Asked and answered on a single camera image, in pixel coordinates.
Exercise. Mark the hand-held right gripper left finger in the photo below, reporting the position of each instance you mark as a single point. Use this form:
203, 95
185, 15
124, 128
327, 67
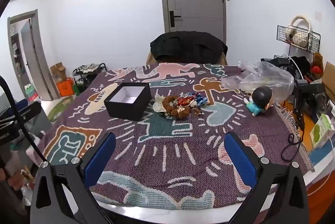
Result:
100, 158

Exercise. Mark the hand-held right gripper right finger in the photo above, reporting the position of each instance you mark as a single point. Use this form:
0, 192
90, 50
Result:
240, 161

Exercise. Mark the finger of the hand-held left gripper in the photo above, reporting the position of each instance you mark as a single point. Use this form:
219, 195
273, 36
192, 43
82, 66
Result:
30, 110

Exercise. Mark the black jewelry box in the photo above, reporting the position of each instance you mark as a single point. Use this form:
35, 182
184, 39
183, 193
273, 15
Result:
123, 110

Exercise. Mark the white cloth pouch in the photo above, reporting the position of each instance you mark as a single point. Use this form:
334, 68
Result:
158, 107

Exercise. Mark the gold charm ornament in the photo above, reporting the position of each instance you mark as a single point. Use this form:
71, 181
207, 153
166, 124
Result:
180, 110

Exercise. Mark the person's left hand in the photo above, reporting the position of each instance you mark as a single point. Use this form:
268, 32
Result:
15, 182

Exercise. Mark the orange box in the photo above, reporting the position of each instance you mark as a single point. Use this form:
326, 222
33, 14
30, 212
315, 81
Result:
65, 88

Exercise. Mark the grey side door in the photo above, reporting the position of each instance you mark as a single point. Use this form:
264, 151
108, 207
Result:
36, 56

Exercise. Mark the printed purple blanket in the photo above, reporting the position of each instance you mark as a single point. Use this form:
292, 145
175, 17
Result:
167, 161

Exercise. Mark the doll figurine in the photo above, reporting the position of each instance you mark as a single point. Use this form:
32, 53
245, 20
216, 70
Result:
261, 96

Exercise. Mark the black shoe rack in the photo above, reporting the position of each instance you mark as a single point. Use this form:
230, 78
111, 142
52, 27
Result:
86, 68

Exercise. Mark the green white carton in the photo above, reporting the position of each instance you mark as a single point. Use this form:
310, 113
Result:
320, 132

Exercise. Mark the clear plastic bag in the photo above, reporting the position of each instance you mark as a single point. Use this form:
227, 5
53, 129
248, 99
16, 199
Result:
261, 75

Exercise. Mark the black bag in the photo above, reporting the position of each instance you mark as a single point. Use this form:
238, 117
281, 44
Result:
302, 64

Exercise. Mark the cardboard sheet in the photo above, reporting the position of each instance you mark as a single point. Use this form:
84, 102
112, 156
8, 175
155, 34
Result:
329, 77

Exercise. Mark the black jacket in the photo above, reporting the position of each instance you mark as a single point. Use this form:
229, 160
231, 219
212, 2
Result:
188, 46

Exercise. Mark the brown plush toy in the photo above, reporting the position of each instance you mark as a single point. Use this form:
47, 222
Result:
317, 59

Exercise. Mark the white handbag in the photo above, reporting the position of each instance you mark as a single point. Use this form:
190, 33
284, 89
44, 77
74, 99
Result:
301, 38

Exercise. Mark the black door lock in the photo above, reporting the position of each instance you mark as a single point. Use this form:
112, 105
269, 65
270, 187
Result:
172, 18

